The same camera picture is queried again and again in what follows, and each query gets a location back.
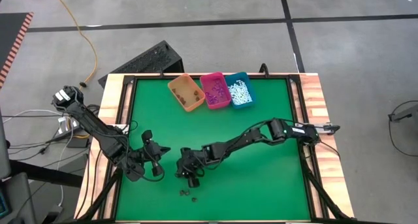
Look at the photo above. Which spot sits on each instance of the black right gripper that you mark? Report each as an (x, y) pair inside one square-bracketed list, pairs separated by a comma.
[(191, 162)]

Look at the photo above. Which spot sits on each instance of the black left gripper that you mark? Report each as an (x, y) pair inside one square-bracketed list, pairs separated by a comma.
[(150, 155)]

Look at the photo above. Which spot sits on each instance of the orange plastic bin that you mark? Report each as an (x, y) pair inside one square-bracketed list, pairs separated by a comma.
[(187, 87)]

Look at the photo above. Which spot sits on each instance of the pink plastic bin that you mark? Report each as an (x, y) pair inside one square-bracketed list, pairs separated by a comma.
[(212, 78)]

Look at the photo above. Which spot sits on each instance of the blue plastic bin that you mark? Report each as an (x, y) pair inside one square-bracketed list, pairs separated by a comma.
[(235, 77)]

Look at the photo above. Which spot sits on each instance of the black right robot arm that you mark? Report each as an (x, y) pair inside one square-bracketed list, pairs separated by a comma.
[(254, 136)]

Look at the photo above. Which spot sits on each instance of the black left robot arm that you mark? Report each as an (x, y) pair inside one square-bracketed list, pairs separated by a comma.
[(94, 132)]

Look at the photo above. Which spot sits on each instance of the green table mat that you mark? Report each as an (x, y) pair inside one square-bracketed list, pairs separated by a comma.
[(261, 185)]

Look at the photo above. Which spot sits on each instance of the wooden table side board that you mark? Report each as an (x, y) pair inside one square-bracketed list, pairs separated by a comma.
[(333, 171), (107, 100)]

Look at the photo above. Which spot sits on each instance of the black perforated metal case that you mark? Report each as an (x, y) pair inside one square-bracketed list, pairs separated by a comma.
[(147, 59)]

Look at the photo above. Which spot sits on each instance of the black floor bar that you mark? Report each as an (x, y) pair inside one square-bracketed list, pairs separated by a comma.
[(45, 173)]

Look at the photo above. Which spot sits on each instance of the black mat orange striped edge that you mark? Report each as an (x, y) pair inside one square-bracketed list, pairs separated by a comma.
[(9, 34)]

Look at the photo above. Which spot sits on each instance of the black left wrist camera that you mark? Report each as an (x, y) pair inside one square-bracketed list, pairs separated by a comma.
[(147, 136)]

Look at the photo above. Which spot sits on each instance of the black frame hook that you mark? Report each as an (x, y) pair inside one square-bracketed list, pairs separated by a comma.
[(264, 69)]

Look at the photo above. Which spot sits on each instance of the black table frame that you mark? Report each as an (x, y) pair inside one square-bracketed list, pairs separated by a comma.
[(277, 77)]

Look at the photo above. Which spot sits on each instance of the grey metal post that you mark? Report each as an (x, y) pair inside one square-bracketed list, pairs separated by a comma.
[(4, 145)]

